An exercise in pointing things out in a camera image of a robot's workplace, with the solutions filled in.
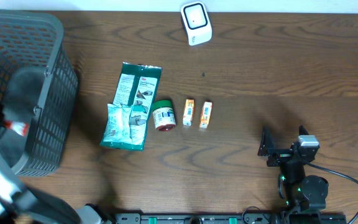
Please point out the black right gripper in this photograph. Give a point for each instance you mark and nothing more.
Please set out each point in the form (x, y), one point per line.
(266, 148)

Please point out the orange tissue pack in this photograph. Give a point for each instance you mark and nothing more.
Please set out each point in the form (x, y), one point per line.
(205, 114)
(188, 112)

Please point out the green lid white jar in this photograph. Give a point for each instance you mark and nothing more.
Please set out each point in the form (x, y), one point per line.
(163, 115)

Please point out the green white gloves packet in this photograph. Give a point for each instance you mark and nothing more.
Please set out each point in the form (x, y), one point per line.
(136, 87)

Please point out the light green wipes packet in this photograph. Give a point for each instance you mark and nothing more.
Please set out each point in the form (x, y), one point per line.
(117, 127)

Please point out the red nescafe stick sachet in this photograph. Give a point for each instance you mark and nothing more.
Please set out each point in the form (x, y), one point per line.
(18, 127)

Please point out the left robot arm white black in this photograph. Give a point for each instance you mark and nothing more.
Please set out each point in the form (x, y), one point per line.
(16, 198)

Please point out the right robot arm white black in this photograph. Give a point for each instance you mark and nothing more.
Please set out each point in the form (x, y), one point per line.
(304, 193)

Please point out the white barcode scanner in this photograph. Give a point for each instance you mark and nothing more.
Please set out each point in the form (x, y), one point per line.
(196, 23)

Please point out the grey plastic mesh basket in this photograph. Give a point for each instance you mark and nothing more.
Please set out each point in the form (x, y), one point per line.
(38, 86)

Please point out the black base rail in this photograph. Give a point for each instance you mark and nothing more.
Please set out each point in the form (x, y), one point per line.
(247, 218)

